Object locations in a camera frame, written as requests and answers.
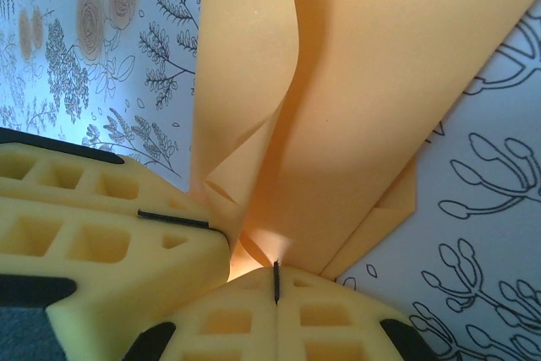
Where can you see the floral printed table cover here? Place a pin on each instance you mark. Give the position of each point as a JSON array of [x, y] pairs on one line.
[[486, 209]]

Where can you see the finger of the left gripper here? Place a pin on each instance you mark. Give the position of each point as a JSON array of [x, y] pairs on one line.
[[160, 197], [148, 259]]

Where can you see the orange paper sheet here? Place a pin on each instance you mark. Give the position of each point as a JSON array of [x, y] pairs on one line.
[[338, 124]]

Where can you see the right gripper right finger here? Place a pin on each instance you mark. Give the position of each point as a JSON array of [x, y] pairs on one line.
[[321, 302]]

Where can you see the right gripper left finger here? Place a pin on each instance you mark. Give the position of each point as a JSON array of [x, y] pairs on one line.
[[236, 306]]

